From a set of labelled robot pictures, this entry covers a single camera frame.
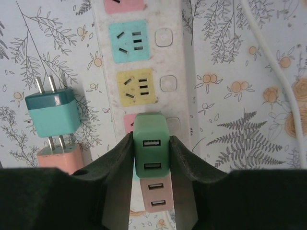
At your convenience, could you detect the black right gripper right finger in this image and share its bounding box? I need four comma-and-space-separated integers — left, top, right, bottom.
170, 135, 307, 230

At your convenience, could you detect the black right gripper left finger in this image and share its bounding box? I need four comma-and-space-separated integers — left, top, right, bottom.
0, 133, 134, 230

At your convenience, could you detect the pink USB charger plug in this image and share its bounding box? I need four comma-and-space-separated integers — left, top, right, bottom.
140, 176, 172, 213
36, 135, 84, 175

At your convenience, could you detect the teal USB charger plug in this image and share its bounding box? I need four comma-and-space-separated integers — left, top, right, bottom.
25, 75, 81, 138

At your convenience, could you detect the green USB charger plug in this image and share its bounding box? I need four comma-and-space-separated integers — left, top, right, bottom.
132, 112, 171, 179

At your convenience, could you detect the white power strip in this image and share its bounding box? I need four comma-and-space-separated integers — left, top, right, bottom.
92, 0, 200, 216

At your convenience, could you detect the floral table cloth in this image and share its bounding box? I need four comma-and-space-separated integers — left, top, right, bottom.
0, 0, 307, 230

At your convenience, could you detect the white purple-strip cable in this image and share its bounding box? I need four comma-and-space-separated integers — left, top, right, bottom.
241, 0, 307, 144

